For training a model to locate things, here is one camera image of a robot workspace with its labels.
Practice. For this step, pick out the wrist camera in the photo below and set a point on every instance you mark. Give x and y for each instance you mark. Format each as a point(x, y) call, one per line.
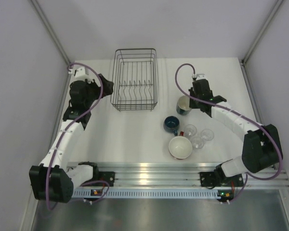
point(198, 76)
point(79, 74)

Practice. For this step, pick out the aluminium mounting rail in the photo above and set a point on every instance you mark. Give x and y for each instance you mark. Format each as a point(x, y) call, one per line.
point(180, 175)

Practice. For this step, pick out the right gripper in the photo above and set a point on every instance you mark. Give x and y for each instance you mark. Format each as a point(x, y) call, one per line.
point(192, 105)

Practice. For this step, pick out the clear glass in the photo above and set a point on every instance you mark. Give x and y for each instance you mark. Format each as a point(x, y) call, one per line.
point(197, 142)
point(190, 131)
point(207, 134)

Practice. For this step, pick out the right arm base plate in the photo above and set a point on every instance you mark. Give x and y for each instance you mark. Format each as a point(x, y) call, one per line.
point(208, 180)

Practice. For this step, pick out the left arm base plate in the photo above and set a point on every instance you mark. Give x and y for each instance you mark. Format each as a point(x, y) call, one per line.
point(108, 176)

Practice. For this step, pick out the red cup white inside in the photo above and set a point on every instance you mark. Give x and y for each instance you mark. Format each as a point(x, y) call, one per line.
point(180, 147)

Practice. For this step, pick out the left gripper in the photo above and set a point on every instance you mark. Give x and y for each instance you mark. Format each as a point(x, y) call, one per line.
point(94, 84)

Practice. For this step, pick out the left aluminium frame post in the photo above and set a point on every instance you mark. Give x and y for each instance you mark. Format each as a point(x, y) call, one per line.
point(49, 29)

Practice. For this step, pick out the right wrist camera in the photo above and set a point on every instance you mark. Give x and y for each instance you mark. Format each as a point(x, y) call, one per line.
point(198, 76)

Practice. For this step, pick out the clear glass back left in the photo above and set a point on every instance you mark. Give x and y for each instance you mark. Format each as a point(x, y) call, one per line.
point(190, 131)

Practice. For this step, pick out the slotted cable duct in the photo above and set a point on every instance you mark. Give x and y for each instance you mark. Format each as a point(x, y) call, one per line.
point(162, 194)

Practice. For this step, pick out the aluminium frame post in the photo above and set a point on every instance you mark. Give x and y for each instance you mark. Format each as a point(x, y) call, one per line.
point(49, 29)
point(261, 32)

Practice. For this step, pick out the clear glass front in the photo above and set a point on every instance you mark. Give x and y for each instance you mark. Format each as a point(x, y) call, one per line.
point(197, 142)

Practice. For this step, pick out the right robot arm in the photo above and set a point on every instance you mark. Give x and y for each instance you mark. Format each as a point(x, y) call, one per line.
point(261, 144)

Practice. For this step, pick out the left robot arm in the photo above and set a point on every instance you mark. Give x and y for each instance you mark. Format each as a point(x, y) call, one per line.
point(50, 180)

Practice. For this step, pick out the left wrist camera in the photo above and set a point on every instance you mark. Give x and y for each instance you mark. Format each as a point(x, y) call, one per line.
point(79, 74)

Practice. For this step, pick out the dark blue cup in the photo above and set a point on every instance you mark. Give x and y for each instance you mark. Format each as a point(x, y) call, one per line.
point(171, 125)

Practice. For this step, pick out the clear glass back right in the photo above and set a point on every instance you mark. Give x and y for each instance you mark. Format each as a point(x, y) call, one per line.
point(207, 134)

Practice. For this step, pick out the dark green mug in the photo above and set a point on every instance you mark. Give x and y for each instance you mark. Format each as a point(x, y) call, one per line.
point(182, 106)

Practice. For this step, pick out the right aluminium frame post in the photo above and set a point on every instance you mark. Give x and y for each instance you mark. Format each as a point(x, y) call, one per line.
point(261, 32)

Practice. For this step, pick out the wire dish rack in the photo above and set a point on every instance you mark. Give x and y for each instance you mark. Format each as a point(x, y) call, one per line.
point(135, 77)

